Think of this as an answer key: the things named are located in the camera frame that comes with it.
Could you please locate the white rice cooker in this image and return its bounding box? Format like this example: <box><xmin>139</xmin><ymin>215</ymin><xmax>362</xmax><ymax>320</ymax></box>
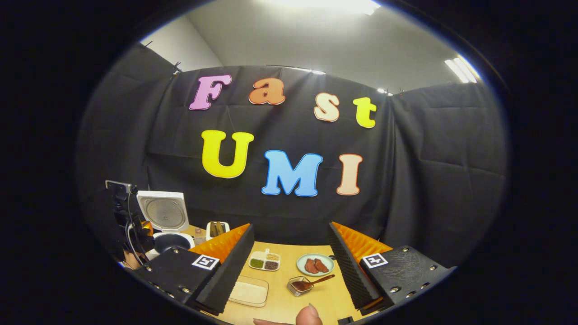
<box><xmin>137</xmin><ymin>190</ymin><xmax>196</xmax><ymax>261</ymax></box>

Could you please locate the small glass sauce bowl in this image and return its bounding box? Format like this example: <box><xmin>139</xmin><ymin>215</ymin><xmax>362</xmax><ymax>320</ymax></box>
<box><xmin>287</xmin><ymin>276</ymin><xmax>315</xmax><ymax>297</ymax></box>

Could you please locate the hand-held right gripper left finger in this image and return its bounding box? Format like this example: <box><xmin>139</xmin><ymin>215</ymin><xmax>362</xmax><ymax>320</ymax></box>
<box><xmin>131</xmin><ymin>223</ymin><xmax>256</xmax><ymax>316</ymax></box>

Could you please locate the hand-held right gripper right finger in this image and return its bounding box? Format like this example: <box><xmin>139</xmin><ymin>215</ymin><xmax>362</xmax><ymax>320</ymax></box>
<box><xmin>327</xmin><ymin>221</ymin><xmax>457</xmax><ymax>316</ymax></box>

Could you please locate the green plate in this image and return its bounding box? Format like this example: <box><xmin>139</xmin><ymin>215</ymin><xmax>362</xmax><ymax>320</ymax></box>
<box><xmin>296</xmin><ymin>253</ymin><xmax>335</xmax><ymax>277</ymax></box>

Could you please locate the black backdrop cloth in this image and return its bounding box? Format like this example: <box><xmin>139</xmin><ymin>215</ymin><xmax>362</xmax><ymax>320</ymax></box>
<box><xmin>77</xmin><ymin>44</ymin><xmax>508</xmax><ymax>269</ymax></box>

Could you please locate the white chopstick holder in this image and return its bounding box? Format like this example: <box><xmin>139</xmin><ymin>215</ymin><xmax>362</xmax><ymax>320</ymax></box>
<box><xmin>206</xmin><ymin>220</ymin><xmax>231</xmax><ymax>241</ymax></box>

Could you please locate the clear box of rice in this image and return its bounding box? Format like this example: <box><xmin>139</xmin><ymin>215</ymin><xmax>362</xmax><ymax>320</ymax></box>
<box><xmin>228</xmin><ymin>275</ymin><xmax>269</xmax><ymax>308</ymax></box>

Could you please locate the white divided grain dish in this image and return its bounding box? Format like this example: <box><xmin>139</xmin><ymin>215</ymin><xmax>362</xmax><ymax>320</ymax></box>
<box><xmin>248</xmin><ymin>249</ymin><xmax>281</xmax><ymax>271</ymax></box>

